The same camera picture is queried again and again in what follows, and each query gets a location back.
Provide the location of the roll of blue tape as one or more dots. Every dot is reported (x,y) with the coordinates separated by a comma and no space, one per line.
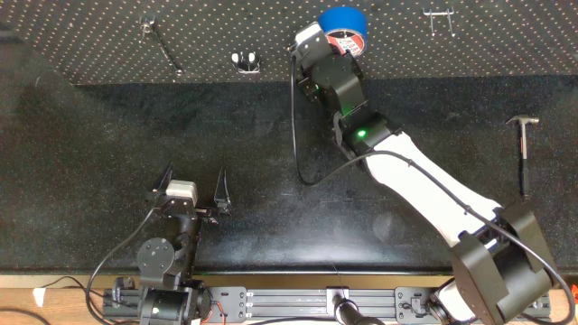
(342,20)

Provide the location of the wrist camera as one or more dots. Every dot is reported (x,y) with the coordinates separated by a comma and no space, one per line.
(182,189)
(311,40)

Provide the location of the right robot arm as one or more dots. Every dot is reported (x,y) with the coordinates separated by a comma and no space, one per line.
(429,189)

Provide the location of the hammer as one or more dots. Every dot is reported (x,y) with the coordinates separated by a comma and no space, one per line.
(524,153)

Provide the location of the metal hook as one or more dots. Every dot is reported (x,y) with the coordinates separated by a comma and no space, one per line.
(144,30)
(246,61)
(432,20)

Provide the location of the mounting rail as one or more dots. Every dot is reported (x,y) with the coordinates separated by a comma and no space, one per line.
(289,300)

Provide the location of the wrench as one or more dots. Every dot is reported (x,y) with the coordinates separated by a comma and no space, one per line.
(164,48)

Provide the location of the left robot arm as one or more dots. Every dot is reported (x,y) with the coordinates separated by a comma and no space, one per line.
(167,257)

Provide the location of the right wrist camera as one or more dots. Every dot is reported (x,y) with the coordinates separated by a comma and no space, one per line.
(311,40)

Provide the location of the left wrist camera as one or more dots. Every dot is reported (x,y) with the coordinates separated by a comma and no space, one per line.
(182,189)

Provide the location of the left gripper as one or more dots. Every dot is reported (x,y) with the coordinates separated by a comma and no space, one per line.
(178,208)

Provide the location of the black pegboard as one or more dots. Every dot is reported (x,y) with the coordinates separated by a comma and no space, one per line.
(90,40)

